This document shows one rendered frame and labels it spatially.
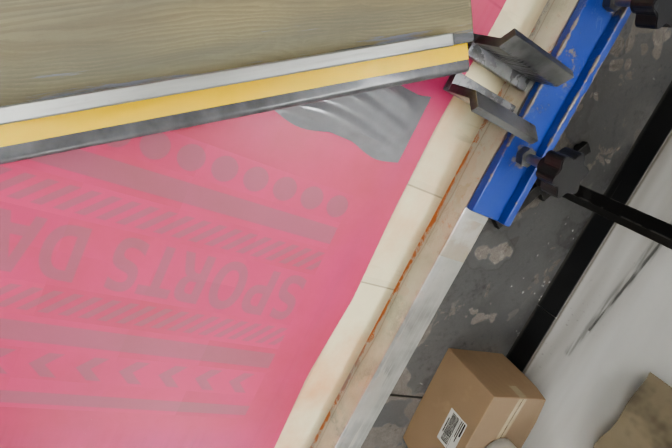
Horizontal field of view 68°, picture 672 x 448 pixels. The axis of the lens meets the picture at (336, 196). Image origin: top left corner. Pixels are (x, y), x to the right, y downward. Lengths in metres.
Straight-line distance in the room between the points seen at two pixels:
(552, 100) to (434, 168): 0.13
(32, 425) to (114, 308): 0.13
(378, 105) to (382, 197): 0.10
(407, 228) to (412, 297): 0.07
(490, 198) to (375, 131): 0.14
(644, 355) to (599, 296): 0.28
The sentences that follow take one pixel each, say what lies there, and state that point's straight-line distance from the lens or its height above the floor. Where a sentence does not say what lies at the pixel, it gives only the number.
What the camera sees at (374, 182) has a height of 0.95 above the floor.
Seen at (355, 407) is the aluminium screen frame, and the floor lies 0.99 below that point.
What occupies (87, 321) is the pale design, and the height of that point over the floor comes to 0.95.
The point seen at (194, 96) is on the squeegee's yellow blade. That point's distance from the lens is 0.37.
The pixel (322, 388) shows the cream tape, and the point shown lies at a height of 0.95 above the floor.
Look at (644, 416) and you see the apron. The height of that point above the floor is 0.62.
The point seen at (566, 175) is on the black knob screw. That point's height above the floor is 1.06.
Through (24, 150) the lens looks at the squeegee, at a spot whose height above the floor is 0.99.
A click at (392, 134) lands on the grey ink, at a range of 0.47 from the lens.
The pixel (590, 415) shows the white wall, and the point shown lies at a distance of 2.41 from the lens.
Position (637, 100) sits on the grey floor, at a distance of 2.44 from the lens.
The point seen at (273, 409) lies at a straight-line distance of 0.60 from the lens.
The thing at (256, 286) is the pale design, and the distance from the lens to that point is 0.49.
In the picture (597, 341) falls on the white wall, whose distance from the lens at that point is 2.40.
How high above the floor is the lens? 1.35
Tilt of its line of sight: 56 degrees down
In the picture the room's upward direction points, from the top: 133 degrees clockwise
